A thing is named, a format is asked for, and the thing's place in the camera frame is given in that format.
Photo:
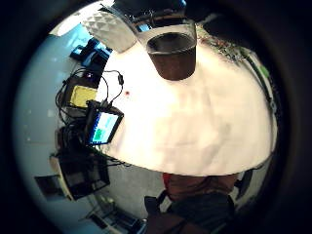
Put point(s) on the bunch of colourful flowers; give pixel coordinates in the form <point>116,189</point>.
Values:
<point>219,45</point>

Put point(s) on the glass cup with dark drink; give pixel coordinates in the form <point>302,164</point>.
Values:
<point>172,61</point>

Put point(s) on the the person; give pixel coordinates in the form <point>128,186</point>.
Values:
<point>198,195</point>

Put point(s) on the small black monitor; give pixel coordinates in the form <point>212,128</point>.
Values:
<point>104,126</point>

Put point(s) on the black equipment box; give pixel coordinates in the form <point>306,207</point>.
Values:
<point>92,55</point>

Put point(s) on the black device with yellow face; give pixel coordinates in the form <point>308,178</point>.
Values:
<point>81,96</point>

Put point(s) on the dark flat tablet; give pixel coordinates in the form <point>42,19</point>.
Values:
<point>48,186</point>

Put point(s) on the black frame case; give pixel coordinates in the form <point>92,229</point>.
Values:
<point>83,177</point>

